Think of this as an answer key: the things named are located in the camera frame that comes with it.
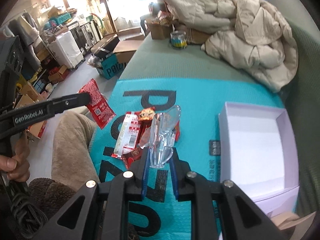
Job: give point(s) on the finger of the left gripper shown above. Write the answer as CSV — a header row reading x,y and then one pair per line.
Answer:
x,y
19,119

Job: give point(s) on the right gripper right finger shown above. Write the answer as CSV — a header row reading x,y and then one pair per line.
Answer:
x,y
219,209

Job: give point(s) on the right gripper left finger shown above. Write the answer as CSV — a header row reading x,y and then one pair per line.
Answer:
x,y
100,210

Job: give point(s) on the dark red ketchup sachet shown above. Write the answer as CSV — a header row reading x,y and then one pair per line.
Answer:
x,y
129,158

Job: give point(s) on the red white barcode packet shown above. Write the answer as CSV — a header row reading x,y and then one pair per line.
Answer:
x,y
128,135

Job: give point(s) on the clear plastic packaging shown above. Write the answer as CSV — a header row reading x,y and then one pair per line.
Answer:
x,y
161,136

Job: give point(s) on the large red snack packet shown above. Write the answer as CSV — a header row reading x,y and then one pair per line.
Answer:
x,y
101,112

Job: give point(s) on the small red gold candy packet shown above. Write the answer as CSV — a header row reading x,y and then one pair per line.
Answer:
x,y
146,114

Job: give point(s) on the person's left hand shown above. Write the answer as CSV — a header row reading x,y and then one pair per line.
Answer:
x,y
17,167

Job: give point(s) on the teal bubble mailer mat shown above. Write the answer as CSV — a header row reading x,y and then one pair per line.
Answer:
x,y
159,215

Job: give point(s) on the white appliance on floor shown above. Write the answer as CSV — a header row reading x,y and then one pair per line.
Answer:
x,y
66,51

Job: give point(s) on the white open cardboard box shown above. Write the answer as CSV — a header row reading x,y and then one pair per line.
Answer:
x,y
259,154

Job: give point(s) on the teal cardboard box on floor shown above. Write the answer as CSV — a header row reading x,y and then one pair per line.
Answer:
x,y
107,63

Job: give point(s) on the green sofa bed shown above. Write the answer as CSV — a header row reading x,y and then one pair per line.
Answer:
x,y
301,96

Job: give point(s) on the brown cardboard box on bed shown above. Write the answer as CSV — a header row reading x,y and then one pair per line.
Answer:
x,y
158,31

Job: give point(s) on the glass jar blue label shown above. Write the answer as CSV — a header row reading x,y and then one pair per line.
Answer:
x,y
178,39

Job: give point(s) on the beige puffy jacket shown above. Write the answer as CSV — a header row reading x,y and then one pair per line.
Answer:
x,y
251,35

